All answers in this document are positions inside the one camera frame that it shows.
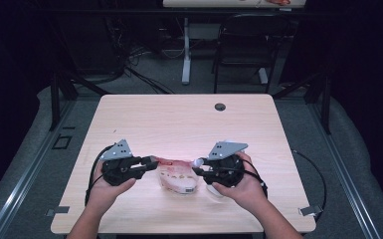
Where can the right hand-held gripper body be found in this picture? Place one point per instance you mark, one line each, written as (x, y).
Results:
(225, 171)

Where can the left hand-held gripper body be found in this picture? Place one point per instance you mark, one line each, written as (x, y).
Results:
(119, 169)

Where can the white flip-lid container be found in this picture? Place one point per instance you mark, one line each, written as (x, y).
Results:
(214, 191)

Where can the white red printed refill pouch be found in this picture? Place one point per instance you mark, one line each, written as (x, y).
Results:
(179, 179)

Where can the person's left hand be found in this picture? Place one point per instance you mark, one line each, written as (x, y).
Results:
(104, 194)

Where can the person's right hand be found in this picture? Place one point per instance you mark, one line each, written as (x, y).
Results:
(250, 194)

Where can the grey tape piece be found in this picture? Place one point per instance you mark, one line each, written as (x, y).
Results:
(311, 210)
(58, 210)

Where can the black metal stand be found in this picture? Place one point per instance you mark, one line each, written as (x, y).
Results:
(326, 106)
(55, 99)

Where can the black folding chair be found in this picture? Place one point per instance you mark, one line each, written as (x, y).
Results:
(252, 36)

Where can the dark curtain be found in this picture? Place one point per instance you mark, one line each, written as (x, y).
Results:
(368, 66)
(10, 66)

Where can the light wooden desk top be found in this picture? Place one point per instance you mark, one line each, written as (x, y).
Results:
(212, 3)

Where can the red packet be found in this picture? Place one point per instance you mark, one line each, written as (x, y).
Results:
(278, 2)

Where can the black floor socket frame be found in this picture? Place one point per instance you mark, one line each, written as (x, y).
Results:
(53, 142)

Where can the aluminium floor rail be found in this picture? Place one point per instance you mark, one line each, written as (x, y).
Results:
(348, 186)
(23, 179)

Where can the white desk frame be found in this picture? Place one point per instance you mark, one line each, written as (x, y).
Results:
(186, 59)

